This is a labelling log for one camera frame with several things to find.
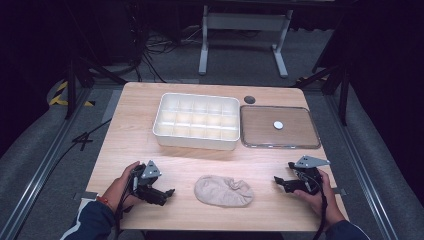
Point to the aluminium floor rail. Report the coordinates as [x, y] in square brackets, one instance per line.
[43, 170]
[363, 173]

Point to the grey tape strip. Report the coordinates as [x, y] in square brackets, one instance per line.
[338, 191]
[85, 195]

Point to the white metal stand frame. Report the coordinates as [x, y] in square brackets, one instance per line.
[245, 21]

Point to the dark round table grommet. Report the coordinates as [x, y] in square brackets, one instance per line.
[249, 99]

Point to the clear lid with white knob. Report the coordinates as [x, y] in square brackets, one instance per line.
[266, 131]

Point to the yellow black hazard tape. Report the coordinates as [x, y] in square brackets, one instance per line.
[58, 98]

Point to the beige sock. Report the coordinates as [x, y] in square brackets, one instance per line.
[221, 190]

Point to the black tripod stand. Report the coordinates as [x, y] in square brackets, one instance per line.
[70, 86]
[343, 96]

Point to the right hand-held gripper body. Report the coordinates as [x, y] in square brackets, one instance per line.
[310, 180]

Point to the person's left hand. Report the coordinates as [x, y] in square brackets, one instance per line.
[116, 193]

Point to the person's right hand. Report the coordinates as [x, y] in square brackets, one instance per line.
[328, 206]

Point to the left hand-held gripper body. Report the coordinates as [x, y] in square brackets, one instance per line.
[146, 186]

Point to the white divided storage box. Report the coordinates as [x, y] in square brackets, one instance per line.
[196, 120]

